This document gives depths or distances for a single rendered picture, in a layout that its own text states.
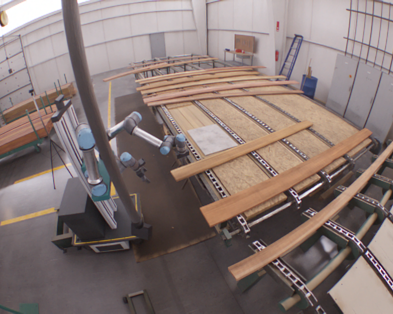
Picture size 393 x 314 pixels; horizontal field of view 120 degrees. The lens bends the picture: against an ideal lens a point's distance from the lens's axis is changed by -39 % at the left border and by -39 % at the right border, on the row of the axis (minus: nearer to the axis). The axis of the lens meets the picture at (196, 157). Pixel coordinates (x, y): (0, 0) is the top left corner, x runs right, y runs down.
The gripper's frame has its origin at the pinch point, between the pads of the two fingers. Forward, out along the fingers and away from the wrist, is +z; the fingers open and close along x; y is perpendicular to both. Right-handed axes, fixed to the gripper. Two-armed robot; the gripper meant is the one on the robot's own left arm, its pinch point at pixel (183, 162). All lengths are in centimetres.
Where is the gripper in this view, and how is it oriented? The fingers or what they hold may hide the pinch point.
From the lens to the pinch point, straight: 185.8
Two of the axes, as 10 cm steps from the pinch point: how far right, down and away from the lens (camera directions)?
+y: 4.7, 5.4, -6.9
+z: 0.3, 7.8, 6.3
